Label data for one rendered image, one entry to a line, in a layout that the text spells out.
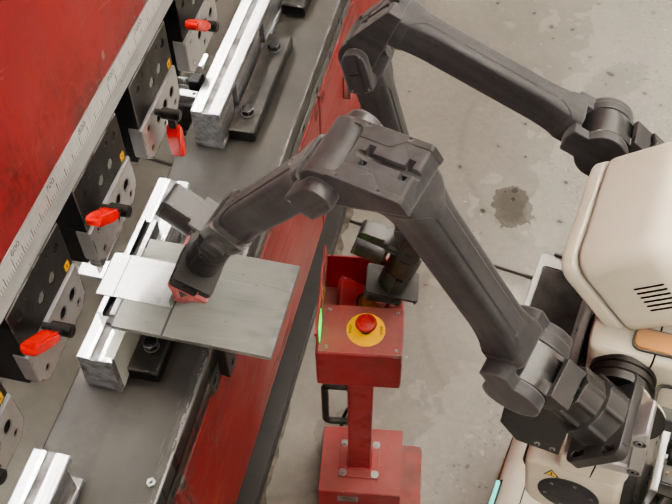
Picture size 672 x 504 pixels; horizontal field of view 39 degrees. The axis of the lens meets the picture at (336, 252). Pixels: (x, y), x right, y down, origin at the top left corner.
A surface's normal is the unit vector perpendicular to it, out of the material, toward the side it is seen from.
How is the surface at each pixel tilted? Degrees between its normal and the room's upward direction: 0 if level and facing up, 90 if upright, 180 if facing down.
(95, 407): 0
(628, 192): 42
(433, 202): 64
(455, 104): 0
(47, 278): 90
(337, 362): 90
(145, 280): 0
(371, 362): 90
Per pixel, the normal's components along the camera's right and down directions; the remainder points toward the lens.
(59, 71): 0.97, 0.18
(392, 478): 0.00, -0.61
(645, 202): -0.63, -0.65
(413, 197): 0.71, 0.15
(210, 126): -0.23, 0.78
